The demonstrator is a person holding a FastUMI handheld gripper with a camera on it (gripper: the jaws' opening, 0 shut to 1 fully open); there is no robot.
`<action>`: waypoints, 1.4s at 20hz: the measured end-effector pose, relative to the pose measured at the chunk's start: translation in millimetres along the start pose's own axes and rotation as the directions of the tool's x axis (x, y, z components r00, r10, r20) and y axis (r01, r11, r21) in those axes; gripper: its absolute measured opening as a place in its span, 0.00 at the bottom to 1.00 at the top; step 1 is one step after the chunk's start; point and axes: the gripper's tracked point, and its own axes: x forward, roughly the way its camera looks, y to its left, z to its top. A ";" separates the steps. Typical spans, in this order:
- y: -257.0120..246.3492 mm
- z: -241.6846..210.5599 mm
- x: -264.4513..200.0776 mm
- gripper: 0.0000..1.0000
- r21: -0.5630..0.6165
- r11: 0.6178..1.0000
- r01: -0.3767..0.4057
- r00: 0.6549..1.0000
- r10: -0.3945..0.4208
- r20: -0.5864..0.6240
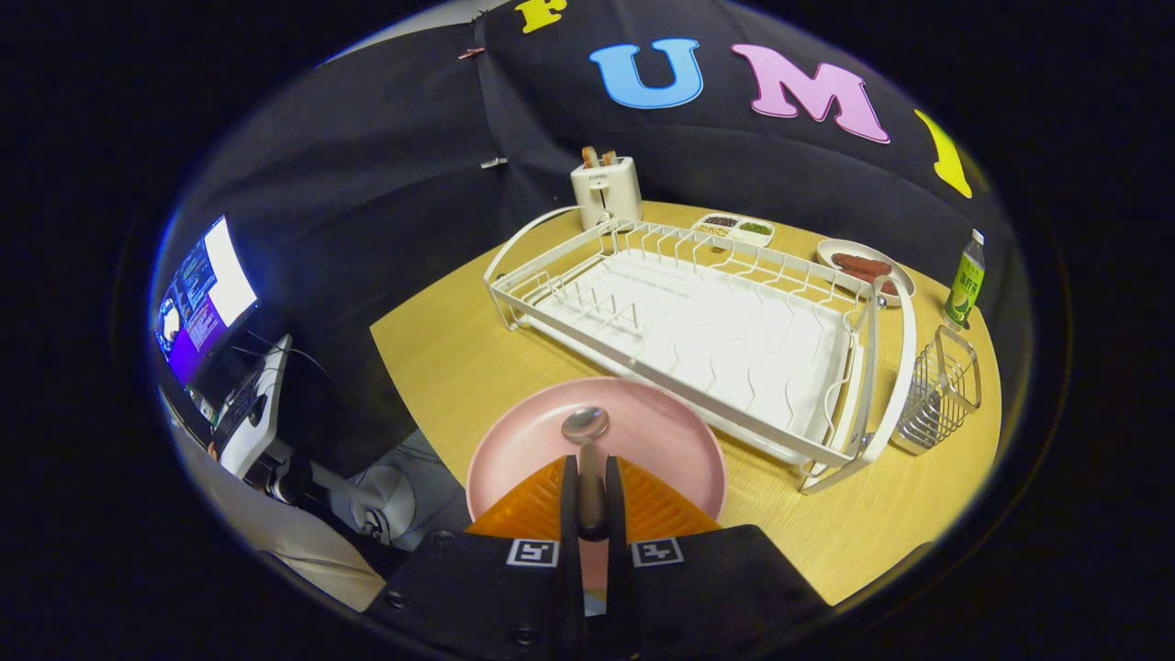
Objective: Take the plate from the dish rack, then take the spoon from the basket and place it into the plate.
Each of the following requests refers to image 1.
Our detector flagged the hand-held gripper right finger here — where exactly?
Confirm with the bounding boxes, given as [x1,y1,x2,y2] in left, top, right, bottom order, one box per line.
[604,454,832,657]

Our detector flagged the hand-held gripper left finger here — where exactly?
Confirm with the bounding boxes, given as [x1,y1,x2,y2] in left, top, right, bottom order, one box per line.
[365,454,585,657]

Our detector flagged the wooden handle metal spoon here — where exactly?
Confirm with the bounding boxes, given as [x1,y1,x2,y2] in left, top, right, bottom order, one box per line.
[561,407,611,543]

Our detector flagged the pink plate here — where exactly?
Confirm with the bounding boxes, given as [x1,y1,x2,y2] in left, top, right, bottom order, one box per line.
[465,376,728,593]

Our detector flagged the white wire dish rack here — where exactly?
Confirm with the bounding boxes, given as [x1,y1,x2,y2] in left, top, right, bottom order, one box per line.
[484,204,919,497]

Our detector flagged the metal wire basket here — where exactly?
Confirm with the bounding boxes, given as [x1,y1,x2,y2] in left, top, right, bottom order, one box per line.
[890,325,983,456]

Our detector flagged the white oval dish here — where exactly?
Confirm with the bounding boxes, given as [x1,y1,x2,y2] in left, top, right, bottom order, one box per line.
[815,239,916,307]

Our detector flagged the grey round device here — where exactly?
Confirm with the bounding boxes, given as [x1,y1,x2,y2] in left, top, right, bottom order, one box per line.
[353,464,419,543]

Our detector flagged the white stand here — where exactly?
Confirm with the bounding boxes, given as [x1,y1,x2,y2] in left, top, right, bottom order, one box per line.
[213,334,295,478]

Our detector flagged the white divided snack tray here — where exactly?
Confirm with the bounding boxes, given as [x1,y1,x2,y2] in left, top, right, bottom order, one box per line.
[691,213,776,249]

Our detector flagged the white toaster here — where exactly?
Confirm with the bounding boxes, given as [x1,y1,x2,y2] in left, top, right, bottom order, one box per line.
[570,156,643,231]

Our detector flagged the red sausage slices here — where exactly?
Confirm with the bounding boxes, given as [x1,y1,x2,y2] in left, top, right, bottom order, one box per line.
[831,253,899,297]

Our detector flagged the black backdrop cloth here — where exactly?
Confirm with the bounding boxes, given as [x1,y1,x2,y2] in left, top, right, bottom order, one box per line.
[174,0,1020,478]

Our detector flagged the green label drink bottle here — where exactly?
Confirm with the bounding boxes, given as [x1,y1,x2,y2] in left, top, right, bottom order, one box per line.
[943,229,987,331]

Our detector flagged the computer monitor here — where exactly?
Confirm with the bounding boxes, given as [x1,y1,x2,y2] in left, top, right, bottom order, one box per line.
[154,215,260,387]

